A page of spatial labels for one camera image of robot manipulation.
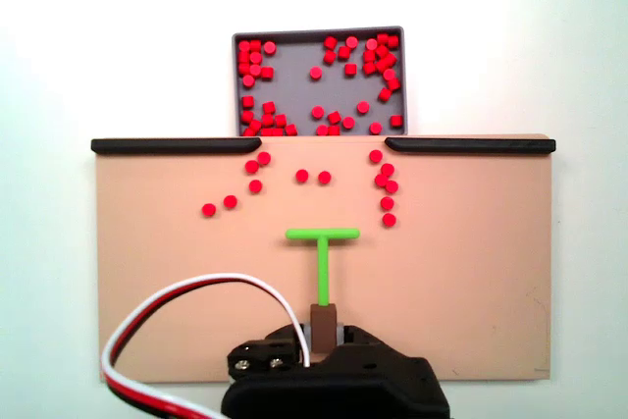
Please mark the grey rectangular tray container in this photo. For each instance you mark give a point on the grey rectangular tray container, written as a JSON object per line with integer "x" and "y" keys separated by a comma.
{"x": 294, "y": 90}

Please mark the tan rectangular board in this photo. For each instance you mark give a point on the tan rectangular board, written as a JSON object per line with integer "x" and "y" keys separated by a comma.
{"x": 441, "y": 267}

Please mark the black edge rail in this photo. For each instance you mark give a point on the black edge rail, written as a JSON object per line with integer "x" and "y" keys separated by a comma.
{"x": 471, "y": 145}
{"x": 172, "y": 145}

